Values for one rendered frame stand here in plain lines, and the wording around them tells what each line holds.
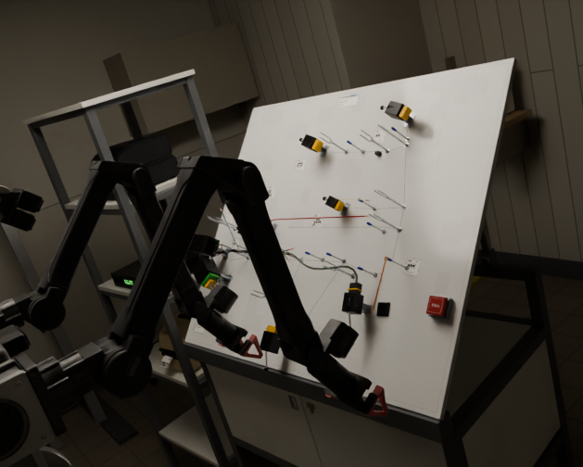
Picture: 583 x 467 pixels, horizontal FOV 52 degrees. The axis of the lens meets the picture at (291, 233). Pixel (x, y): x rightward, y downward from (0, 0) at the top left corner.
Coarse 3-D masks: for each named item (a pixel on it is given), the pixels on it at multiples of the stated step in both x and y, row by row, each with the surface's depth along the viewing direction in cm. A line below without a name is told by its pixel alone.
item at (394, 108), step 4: (388, 104) 186; (392, 104) 185; (396, 104) 184; (400, 104) 182; (380, 108) 192; (388, 108) 185; (392, 108) 185; (396, 108) 183; (400, 108) 182; (388, 112) 185; (392, 112) 184; (396, 112) 183; (392, 116) 186; (396, 116) 183; (412, 116) 189; (404, 120) 189; (408, 120) 190; (404, 124) 191; (408, 124) 190
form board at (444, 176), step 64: (512, 64) 169; (256, 128) 250; (320, 128) 220; (448, 128) 178; (320, 192) 209; (384, 192) 188; (448, 192) 171; (320, 256) 199; (384, 256) 180; (448, 256) 164; (192, 320) 238; (256, 320) 211; (320, 320) 189; (384, 320) 172; (448, 320) 157; (384, 384) 165; (448, 384) 152
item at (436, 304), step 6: (432, 300) 159; (438, 300) 157; (444, 300) 156; (432, 306) 158; (438, 306) 157; (444, 306) 156; (426, 312) 159; (432, 312) 158; (438, 312) 156; (444, 312) 156
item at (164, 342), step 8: (176, 320) 266; (184, 320) 263; (184, 328) 257; (160, 336) 264; (168, 336) 261; (184, 336) 253; (160, 344) 265; (168, 344) 261; (160, 352) 265; (168, 352) 260; (160, 360) 266; (176, 360) 257; (192, 360) 254; (176, 368) 259
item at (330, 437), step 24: (312, 408) 195; (336, 408) 186; (312, 432) 202; (336, 432) 192; (360, 432) 183; (384, 432) 174; (336, 456) 198; (360, 456) 188; (384, 456) 179; (408, 456) 171; (432, 456) 163
